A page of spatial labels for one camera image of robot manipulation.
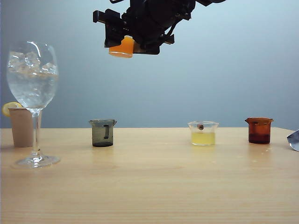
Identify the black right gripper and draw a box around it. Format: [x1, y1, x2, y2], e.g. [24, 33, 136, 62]
[93, 0, 196, 56]

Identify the clear measuring cup orange juice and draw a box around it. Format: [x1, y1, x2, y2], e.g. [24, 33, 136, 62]
[108, 35, 135, 59]

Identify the smoky grey measuring cup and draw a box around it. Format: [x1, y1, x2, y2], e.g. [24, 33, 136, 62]
[88, 119, 117, 147]

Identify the clear measuring cup yellow juice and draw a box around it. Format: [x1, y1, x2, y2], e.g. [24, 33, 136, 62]
[187, 120, 220, 147]

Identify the beige paper cup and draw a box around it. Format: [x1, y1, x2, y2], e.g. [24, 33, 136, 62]
[8, 107, 43, 148]

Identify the amber brown measuring cup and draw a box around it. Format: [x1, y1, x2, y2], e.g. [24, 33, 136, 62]
[244, 117, 274, 144]

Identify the clear ice cube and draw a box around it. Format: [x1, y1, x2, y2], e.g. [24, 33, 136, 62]
[8, 51, 25, 72]
[24, 51, 42, 69]
[41, 62, 58, 75]

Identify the large clear wine glass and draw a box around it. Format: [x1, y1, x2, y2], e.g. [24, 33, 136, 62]
[6, 41, 61, 169]

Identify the yellow lemon slice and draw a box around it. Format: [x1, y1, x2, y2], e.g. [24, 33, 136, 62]
[2, 101, 23, 118]

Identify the silver foil pouch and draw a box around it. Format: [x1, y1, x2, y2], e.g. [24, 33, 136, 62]
[286, 129, 299, 152]

